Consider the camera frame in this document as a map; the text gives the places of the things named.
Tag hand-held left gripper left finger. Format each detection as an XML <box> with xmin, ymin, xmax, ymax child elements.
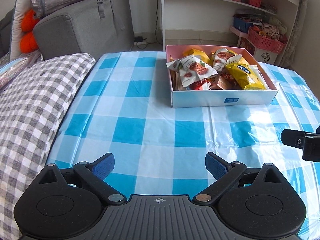
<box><xmin>37</xmin><ymin>152</ymin><xmax>127</xmax><ymax>205</ymax></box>

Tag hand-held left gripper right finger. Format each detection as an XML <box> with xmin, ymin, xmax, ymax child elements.
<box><xmin>192</xmin><ymin>152</ymin><xmax>285</xmax><ymax>205</ymax></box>

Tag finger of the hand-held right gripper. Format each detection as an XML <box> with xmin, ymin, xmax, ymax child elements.
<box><xmin>280</xmin><ymin>129</ymin><xmax>320</xmax><ymax>147</ymax></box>

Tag white box with pink lining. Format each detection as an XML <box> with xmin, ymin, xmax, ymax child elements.
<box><xmin>165</xmin><ymin>44</ymin><xmax>279</xmax><ymax>109</ymax></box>

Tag small yellow blue-label packet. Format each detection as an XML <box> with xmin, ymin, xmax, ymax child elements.
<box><xmin>225</xmin><ymin>63</ymin><xmax>267</xmax><ymax>91</ymax></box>

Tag red and white snack packet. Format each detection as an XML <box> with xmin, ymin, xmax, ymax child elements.
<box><xmin>186</xmin><ymin>79</ymin><xmax>211</xmax><ymax>91</ymax></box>

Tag clear wafer packet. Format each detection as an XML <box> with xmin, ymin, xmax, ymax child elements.
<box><xmin>210</xmin><ymin>75</ymin><xmax>241</xmax><ymax>90</ymax></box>

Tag white pecan snack packet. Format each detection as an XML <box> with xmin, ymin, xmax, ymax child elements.
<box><xmin>211</xmin><ymin>48</ymin><xmax>237</xmax><ymax>73</ymax></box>
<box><xmin>166</xmin><ymin>55</ymin><xmax>217</xmax><ymax>87</ymax></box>

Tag yellow pillow snack packet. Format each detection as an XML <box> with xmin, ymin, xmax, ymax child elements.
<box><xmin>183</xmin><ymin>49</ymin><xmax>212</xmax><ymax>64</ymax></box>

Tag blue checked tablecloth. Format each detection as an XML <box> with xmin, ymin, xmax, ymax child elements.
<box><xmin>47</xmin><ymin>51</ymin><xmax>320</xmax><ymax>236</ymax></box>

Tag white printed box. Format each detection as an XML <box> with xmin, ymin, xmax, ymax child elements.
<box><xmin>252</xmin><ymin>46</ymin><xmax>279</xmax><ymax>65</ymax></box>

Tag grey checkered cushion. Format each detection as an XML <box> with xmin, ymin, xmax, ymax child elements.
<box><xmin>0</xmin><ymin>53</ymin><xmax>97</xmax><ymax>240</ymax></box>

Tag large pink plastic basket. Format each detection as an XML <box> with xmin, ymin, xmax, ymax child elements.
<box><xmin>247</xmin><ymin>28</ymin><xmax>287</xmax><ymax>54</ymax></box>

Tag beige curtain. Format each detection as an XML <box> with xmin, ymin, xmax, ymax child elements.
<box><xmin>284</xmin><ymin>0</ymin><xmax>308</xmax><ymax>66</ymax></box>

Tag blue box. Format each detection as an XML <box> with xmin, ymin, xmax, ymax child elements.
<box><xmin>233</xmin><ymin>15</ymin><xmax>253</xmax><ymax>31</ymax></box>

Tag grey sofa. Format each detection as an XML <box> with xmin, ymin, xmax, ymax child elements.
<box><xmin>32</xmin><ymin>0</ymin><xmax>135</xmax><ymax>61</ymax></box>

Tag white bookshelf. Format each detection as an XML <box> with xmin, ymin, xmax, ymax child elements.
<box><xmin>160</xmin><ymin>0</ymin><xmax>308</xmax><ymax>66</ymax></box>

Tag orange plush toy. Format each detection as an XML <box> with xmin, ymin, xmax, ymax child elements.
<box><xmin>20</xmin><ymin>9</ymin><xmax>41</xmax><ymax>54</ymax></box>

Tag white cushion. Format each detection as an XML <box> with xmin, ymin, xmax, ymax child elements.
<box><xmin>9</xmin><ymin>0</ymin><xmax>28</xmax><ymax>56</ymax></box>

